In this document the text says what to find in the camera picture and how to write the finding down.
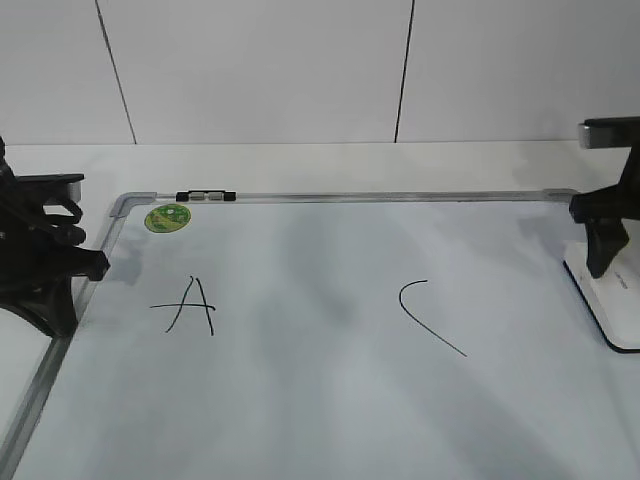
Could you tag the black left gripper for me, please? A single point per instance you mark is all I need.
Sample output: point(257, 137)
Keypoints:
point(40, 253)

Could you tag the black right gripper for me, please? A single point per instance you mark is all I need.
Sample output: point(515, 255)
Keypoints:
point(602, 211)

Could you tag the white black whiteboard eraser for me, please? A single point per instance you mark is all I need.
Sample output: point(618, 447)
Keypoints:
point(612, 299)

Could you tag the round green magnet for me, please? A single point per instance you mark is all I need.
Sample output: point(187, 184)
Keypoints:
point(168, 218)

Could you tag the black silver whiteboard hanger clip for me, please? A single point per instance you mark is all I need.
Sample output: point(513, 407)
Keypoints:
point(205, 196)

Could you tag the white aluminium-framed whiteboard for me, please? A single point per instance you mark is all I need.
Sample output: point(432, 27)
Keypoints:
point(346, 337)

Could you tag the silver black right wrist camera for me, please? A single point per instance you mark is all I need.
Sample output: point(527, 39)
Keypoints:
point(609, 132)

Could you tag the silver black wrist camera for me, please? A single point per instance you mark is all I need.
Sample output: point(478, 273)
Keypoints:
point(609, 132)
point(48, 189)

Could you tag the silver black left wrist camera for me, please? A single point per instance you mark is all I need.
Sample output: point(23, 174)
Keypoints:
point(48, 189)

